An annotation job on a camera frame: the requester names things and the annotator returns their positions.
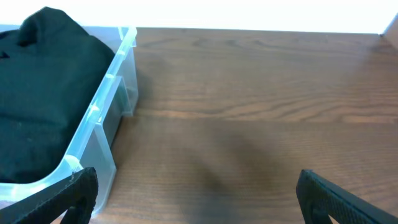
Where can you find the large black garment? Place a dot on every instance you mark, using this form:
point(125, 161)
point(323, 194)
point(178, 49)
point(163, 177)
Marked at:
point(50, 70)

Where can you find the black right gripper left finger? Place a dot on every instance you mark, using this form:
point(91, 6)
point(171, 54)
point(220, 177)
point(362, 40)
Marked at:
point(73, 197)

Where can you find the clear plastic storage bin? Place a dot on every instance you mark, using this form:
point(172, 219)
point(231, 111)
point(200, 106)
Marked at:
point(115, 97)

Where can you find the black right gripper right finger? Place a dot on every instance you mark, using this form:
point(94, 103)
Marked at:
point(322, 201)

